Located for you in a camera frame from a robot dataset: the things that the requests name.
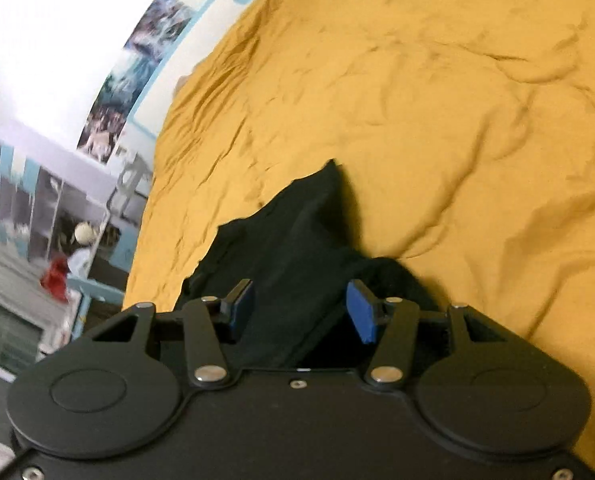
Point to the white ball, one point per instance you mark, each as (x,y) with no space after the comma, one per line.
(83,233)

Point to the red cloth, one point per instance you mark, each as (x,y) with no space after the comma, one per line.
(56,280)

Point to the mustard yellow blanket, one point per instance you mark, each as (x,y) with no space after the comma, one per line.
(427,110)

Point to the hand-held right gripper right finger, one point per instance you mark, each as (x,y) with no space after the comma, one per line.
(361,316)

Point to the dark green garment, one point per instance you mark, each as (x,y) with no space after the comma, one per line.
(297,250)

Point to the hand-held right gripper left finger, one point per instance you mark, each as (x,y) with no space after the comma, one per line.
(241,310)

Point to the wall poster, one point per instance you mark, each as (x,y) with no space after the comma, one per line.
(127,75)

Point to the blue and white toy chest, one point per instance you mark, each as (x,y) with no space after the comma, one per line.
(52,170)

